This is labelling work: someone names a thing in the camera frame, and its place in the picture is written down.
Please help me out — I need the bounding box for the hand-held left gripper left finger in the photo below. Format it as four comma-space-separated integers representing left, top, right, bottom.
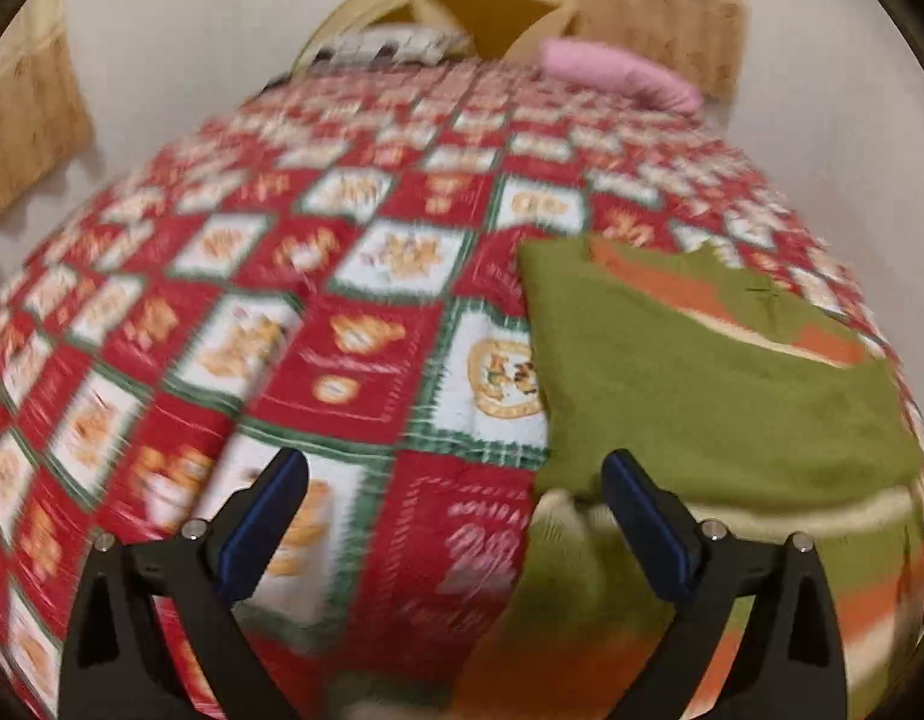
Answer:
57, 448, 311, 720

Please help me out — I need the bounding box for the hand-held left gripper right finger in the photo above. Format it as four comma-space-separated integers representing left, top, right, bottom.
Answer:
601, 448, 857, 720

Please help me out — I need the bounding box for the green orange striped sweater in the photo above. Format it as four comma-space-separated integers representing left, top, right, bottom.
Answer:
454, 236, 924, 720

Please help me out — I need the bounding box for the red printed blanket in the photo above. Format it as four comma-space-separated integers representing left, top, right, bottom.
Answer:
0, 56, 924, 720

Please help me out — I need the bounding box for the pink pillow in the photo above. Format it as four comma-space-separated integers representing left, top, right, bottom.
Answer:
538, 37, 704, 115

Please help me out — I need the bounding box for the beige patterned curtain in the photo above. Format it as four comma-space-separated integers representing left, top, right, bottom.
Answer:
0, 0, 95, 230
574, 0, 748, 102

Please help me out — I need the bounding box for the white patterned pillow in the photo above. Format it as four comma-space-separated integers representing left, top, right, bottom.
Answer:
312, 26, 470, 68

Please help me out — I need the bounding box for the cream yellow headboard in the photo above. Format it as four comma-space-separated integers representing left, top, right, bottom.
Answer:
293, 0, 583, 76

